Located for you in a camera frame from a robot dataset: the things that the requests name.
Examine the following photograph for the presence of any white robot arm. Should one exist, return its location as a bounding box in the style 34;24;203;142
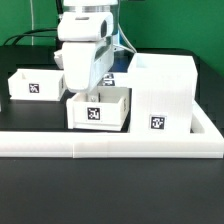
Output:
54;0;119;102

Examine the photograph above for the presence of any white L-shaped fence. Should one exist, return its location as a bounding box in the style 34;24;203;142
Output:
0;104;224;158

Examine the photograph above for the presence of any white fiducial marker plate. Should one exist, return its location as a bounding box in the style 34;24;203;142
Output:
99;71;133;89

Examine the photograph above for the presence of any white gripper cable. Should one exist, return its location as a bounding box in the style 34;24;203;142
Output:
117;27;138;55

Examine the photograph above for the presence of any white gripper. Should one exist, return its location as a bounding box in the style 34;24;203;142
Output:
54;37;114;102

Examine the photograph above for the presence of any white drawer housing box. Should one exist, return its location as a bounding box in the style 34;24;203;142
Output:
128;53;198;135

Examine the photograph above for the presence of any black cable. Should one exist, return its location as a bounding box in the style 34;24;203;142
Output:
2;0;66;47

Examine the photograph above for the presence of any white drawer tray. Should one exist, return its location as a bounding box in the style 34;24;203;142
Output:
8;69;67;101
66;86;130;131

